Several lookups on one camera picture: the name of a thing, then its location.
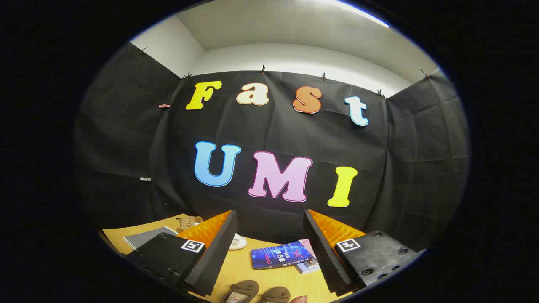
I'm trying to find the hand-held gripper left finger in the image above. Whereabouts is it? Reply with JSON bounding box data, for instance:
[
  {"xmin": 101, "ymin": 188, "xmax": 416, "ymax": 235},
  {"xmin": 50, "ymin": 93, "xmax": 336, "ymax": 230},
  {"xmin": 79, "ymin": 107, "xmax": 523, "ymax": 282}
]
[{"xmin": 125, "ymin": 210, "xmax": 239, "ymax": 297}]

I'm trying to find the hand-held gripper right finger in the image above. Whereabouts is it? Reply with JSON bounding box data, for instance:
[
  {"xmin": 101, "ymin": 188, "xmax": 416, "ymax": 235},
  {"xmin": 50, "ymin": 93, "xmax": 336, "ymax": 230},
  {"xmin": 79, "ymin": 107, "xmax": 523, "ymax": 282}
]
[{"xmin": 302, "ymin": 209, "xmax": 422, "ymax": 297}]

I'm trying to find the stack of pink-topped books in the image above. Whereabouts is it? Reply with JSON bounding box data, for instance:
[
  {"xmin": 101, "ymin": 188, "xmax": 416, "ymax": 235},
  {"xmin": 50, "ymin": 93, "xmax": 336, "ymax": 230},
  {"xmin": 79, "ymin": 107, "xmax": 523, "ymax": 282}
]
[{"xmin": 294, "ymin": 239, "xmax": 321, "ymax": 274}]

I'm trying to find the blue book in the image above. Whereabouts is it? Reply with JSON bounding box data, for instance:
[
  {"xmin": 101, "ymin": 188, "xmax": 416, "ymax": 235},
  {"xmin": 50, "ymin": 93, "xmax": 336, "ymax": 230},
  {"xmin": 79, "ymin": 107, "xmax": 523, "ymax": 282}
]
[{"xmin": 251, "ymin": 241, "xmax": 316, "ymax": 270}]

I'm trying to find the brown striped plush toy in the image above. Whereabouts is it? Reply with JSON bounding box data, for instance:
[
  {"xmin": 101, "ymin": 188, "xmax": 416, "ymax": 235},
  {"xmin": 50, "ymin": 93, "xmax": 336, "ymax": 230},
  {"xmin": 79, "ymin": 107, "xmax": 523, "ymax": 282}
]
[{"xmin": 176, "ymin": 215, "xmax": 203, "ymax": 232}]

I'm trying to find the grey fabric storage box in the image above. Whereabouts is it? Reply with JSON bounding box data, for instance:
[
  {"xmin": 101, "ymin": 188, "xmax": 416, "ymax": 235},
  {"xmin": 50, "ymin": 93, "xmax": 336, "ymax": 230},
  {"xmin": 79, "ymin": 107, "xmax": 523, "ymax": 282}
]
[{"xmin": 123, "ymin": 226, "xmax": 179, "ymax": 251}]

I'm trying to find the brown suede shoe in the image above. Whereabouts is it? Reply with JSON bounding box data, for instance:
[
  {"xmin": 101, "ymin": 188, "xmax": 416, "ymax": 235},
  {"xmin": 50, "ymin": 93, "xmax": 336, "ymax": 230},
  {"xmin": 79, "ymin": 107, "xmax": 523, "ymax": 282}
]
[
  {"xmin": 222, "ymin": 280, "xmax": 259, "ymax": 303},
  {"xmin": 260, "ymin": 286, "xmax": 291, "ymax": 303}
]

